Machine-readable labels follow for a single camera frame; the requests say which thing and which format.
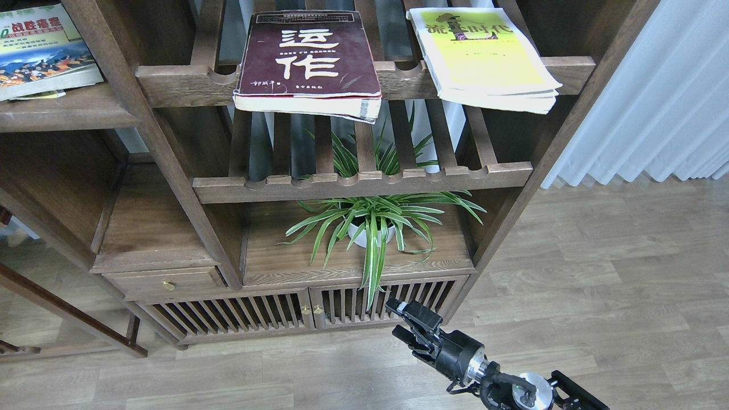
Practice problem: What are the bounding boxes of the white curtain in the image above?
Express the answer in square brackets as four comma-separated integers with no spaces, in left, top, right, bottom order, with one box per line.
[541,1,728,188]

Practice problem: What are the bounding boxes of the white plant pot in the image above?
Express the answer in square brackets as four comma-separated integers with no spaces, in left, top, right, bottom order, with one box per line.
[347,218,382,250]

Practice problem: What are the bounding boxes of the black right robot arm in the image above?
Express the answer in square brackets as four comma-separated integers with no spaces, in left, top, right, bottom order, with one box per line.
[386,298,608,409]

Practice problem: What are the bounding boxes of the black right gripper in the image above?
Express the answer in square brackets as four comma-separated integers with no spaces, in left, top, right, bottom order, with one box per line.
[386,298,489,387]

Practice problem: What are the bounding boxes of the wooden side table frame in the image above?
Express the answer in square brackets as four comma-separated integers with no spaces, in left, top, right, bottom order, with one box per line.
[2,210,148,362]

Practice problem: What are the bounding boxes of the colourful small paperback book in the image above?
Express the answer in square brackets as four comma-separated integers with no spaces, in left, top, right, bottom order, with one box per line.
[1,3,104,101]

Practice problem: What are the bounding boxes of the green spider plant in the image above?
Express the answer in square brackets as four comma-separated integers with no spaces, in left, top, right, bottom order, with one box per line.
[277,102,488,311]

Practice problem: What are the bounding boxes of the yellow cover book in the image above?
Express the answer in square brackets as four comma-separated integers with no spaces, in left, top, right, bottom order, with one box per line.
[408,7,560,114]

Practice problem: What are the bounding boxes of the maroon book white characters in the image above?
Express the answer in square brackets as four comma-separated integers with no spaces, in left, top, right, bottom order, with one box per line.
[234,10,381,124]

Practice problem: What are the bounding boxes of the dark wooden bookshelf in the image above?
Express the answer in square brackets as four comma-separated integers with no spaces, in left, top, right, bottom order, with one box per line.
[2,1,658,349]

